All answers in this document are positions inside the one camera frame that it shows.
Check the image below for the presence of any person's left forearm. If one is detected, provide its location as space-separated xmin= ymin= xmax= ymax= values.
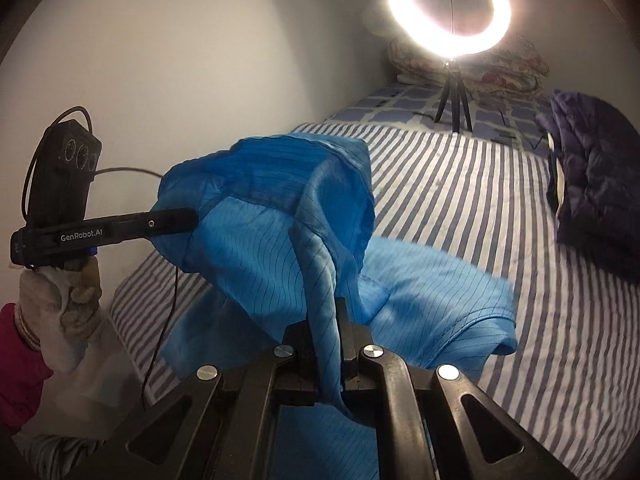
xmin=0 ymin=302 xmax=54 ymax=432

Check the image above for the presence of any person's left hand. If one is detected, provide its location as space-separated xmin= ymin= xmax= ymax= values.
xmin=18 ymin=257 xmax=103 ymax=374

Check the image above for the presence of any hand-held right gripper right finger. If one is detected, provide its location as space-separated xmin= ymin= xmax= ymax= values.
xmin=335 ymin=297 xmax=576 ymax=480

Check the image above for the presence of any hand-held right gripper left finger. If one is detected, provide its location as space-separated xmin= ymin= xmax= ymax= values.
xmin=65 ymin=322 xmax=321 ymax=480

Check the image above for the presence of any dark puffer jacket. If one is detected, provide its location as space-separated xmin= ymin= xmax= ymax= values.
xmin=534 ymin=89 xmax=640 ymax=277

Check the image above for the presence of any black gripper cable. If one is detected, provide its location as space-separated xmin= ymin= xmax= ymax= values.
xmin=20 ymin=105 xmax=182 ymax=412

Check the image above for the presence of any blue work coat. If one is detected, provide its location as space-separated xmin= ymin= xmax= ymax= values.
xmin=149 ymin=131 xmax=519 ymax=480

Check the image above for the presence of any black tripod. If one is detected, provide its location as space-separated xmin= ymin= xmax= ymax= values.
xmin=433 ymin=57 xmax=474 ymax=134

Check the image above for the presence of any grey striped quilted blanket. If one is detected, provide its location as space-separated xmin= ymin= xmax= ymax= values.
xmin=106 ymin=121 xmax=640 ymax=477

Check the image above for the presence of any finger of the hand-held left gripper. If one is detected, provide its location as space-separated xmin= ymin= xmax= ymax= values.
xmin=132 ymin=207 xmax=199 ymax=242

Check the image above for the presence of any folded floral quilt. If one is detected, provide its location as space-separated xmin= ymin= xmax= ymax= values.
xmin=386 ymin=36 xmax=552 ymax=97

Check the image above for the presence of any ring light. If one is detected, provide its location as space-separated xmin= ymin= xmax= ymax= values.
xmin=384 ymin=0 xmax=514 ymax=59

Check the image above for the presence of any person's grey patterned clothing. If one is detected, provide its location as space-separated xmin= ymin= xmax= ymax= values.
xmin=12 ymin=430 xmax=88 ymax=480

